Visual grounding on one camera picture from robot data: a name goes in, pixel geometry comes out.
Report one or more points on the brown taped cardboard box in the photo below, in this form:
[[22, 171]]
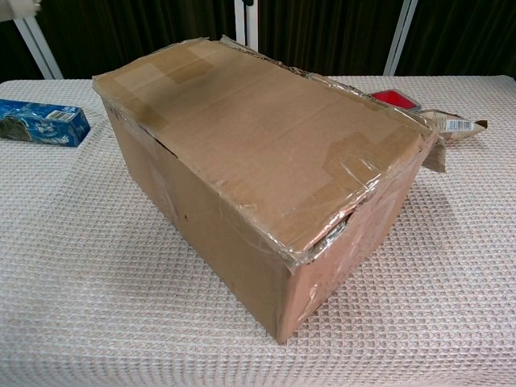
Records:
[[258, 161]]

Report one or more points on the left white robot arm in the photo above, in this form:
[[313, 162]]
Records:
[[16, 3]]

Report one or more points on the red flat case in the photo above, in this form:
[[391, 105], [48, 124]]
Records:
[[397, 98]]

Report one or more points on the dark green curtain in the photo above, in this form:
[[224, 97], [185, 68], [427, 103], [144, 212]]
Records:
[[463, 36], [121, 32], [16, 48], [322, 32]]

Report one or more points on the beige waffle tablecloth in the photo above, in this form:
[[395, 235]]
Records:
[[80, 262]]

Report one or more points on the beige snack packet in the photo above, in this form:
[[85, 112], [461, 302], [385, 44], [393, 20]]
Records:
[[455, 125]]

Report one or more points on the blue printed carton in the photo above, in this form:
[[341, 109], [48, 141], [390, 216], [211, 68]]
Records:
[[40, 123]]

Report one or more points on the white partition frame post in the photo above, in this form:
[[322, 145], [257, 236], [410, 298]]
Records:
[[250, 24], [40, 52], [399, 40]]

